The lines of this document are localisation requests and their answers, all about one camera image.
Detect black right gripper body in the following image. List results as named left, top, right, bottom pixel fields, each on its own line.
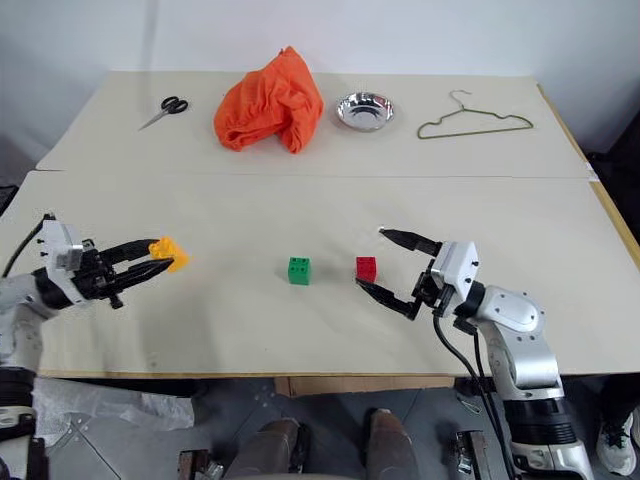
left=412, top=257, right=453, bottom=319

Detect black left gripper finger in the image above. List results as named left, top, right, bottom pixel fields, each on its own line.
left=101, top=238, right=161, bottom=266
left=113, top=257, right=175, bottom=292

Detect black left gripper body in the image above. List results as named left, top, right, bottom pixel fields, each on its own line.
left=73, top=239, right=126, bottom=310

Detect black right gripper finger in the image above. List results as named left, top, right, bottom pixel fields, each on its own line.
left=379, top=228, right=445, bottom=259
left=355, top=278, right=421, bottom=322

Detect yellow toy brick cube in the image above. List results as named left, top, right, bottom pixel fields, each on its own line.
left=148, top=236, right=194, bottom=274

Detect red toy brick cube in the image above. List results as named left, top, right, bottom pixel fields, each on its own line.
left=355, top=255, right=379, bottom=283

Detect brown cardboard piece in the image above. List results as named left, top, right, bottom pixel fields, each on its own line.
left=273, top=375, right=457, bottom=398

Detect green toy brick cube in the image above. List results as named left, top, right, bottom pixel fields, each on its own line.
left=286, top=255, right=314, bottom=287

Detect clear plastic sheet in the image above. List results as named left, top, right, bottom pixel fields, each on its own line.
left=33, top=377, right=197, bottom=444

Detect shiny metal bowl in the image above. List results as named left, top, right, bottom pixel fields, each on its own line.
left=334, top=91, right=396, bottom=133

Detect dark brown rounded shape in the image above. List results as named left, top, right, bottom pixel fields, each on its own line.
left=225, top=417, right=312, bottom=480
left=363, top=407, right=418, bottom=480

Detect crumpled orange cloth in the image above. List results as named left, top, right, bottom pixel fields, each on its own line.
left=212, top=45, right=326, bottom=156

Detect white sneaker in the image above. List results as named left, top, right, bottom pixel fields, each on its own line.
left=594, top=403, right=640, bottom=477

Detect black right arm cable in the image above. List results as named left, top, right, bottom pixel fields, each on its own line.
left=430, top=312, right=517, bottom=480

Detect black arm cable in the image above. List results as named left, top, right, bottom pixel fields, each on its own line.
left=430, top=312, right=517, bottom=480
left=1, top=213, right=55, bottom=279

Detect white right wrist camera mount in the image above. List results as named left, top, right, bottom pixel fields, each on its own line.
left=430, top=240, right=481, bottom=314

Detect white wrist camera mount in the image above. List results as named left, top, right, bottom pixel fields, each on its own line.
left=38, top=218, right=97, bottom=281
left=430, top=240, right=481, bottom=314

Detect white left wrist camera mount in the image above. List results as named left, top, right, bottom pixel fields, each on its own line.
left=38, top=218, right=97, bottom=281

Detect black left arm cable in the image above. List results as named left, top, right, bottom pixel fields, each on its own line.
left=1, top=213, right=55, bottom=279

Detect olive wire clothes hanger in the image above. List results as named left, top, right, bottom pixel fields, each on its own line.
left=416, top=89, right=535, bottom=141

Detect black-handled scissors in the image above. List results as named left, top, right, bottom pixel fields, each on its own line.
left=137, top=95, right=190, bottom=133

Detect metal floor bracket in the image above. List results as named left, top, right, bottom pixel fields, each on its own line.
left=449, top=428, right=493, bottom=480
left=177, top=448, right=225, bottom=480

